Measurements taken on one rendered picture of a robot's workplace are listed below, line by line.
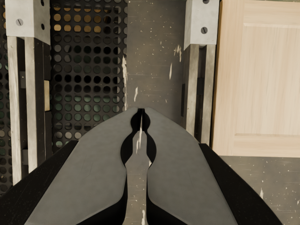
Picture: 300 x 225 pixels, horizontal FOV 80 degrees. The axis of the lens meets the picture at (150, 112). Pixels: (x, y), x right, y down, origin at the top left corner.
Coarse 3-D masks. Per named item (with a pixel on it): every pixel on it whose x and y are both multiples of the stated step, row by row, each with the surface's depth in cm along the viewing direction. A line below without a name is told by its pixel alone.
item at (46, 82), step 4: (44, 80) 46; (44, 84) 46; (48, 84) 48; (44, 88) 46; (48, 88) 48; (48, 92) 48; (48, 96) 48; (48, 100) 48; (48, 104) 48; (48, 108) 48
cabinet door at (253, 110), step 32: (224, 0) 46; (256, 0) 46; (224, 32) 46; (256, 32) 47; (288, 32) 47; (224, 64) 47; (256, 64) 48; (288, 64) 48; (224, 96) 48; (256, 96) 48; (288, 96) 49; (224, 128) 49; (256, 128) 49; (288, 128) 50
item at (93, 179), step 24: (120, 120) 10; (96, 144) 8; (120, 144) 8; (72, 168) 7; (96, 168) 7; (120, 168) 7; (48, 192) 6; (72, 192) 6; (96, 192) 6; (120, 192) 6; (48, 216) 5; (72, 216) 5; (96, 216) 6; (120, 216) 6
